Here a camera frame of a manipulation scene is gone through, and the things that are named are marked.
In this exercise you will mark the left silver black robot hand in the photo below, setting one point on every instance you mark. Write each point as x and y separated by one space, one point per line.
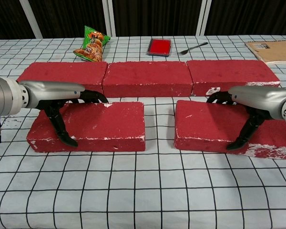
52 89

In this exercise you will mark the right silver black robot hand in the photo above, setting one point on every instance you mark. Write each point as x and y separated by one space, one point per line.
257 97

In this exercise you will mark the red brick with small hole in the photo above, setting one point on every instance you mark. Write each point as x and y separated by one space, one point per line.
102 124

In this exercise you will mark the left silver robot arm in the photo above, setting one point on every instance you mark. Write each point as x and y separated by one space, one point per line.
2 96

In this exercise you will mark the red foam brick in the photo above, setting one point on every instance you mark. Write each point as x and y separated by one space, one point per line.
147 77
62 72

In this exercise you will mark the red brick with white mark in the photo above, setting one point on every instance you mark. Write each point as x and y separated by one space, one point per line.
228 71

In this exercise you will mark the green snack bag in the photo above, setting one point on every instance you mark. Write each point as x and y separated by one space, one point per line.
93 46

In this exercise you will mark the red rectangular tray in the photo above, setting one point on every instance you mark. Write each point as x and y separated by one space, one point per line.
160 47

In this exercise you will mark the black pleated curtain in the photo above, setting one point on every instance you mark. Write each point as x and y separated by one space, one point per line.
157 16

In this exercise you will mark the white black grid tablecloth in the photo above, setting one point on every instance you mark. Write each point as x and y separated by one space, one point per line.
143 190

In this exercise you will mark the white slanted frame post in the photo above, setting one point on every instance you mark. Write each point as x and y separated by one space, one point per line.
32 21

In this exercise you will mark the white double frame post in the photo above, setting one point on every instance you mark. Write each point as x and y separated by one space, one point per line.
109 16

